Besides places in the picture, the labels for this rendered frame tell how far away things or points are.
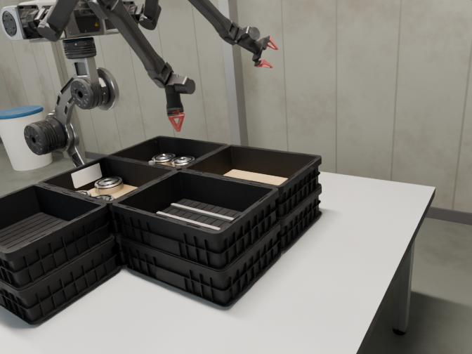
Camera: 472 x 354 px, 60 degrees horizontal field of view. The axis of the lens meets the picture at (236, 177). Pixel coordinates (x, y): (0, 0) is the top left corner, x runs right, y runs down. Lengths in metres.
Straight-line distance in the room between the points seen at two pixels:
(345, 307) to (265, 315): 0.20
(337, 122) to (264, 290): 2.05
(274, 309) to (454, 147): 2.05
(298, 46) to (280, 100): 0.42
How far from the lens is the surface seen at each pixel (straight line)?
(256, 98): 3.30
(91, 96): 1.97
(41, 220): 1.51
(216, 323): 1.08
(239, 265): 1.09
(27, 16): 1.78
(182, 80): 1.59
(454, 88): 2.82
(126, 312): 1.18
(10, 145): 5.09
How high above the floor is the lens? 1.41
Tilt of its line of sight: 22 degrees down
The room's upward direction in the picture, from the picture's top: 5 degrees counter-clockwise
